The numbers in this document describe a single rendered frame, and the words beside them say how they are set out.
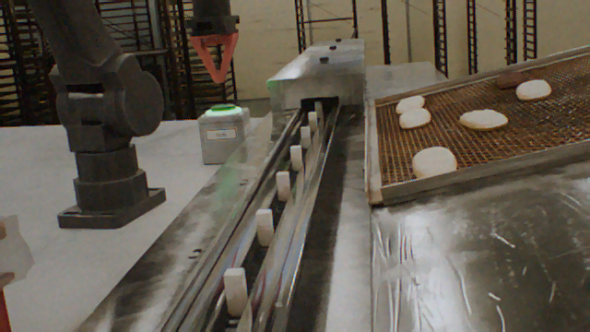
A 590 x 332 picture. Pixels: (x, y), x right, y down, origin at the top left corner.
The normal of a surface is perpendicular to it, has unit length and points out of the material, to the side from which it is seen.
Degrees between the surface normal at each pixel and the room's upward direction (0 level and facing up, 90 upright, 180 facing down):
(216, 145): 90
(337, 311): 0
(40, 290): 0
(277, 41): 90
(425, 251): 10
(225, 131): 90
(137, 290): 0
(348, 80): 90
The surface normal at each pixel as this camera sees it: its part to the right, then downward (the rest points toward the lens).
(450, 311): -0.26, -0.94
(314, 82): -0.10, 0.23
